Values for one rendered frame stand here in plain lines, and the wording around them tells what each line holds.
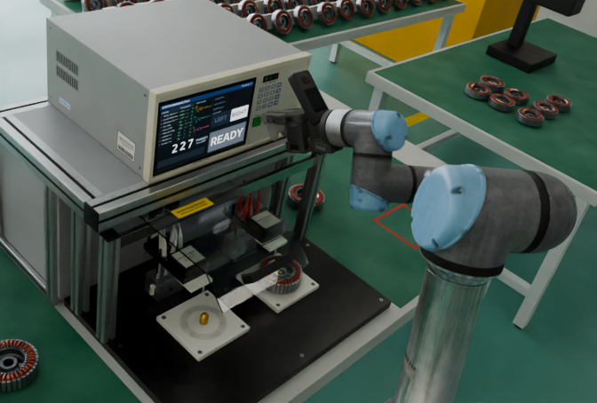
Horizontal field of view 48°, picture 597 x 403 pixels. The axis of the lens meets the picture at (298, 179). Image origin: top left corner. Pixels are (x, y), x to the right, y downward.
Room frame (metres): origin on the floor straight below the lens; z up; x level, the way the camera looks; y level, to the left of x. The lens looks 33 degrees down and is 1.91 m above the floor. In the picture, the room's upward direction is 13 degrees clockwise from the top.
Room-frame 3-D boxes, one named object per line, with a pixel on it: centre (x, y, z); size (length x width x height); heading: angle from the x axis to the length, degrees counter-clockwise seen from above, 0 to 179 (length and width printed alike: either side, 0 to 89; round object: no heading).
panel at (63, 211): (1.34, 0.27, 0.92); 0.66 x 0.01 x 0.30; 144
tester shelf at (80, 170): (1.38, 0.32, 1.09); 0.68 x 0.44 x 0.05; 144
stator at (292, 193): (1.69, -0.03, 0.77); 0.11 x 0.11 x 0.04
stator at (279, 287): (1.29, -0.01, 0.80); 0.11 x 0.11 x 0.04
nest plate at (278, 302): (1.29, -0.01, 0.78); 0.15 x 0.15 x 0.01; 54
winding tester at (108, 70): (1.39, 0.32, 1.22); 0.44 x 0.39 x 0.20; 144
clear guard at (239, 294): (1.10, 0.14, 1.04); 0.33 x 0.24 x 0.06; 54
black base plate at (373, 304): (1.20, 0.08, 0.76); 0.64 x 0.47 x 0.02; 144
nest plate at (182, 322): (1.09, 0.14, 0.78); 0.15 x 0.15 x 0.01; 54
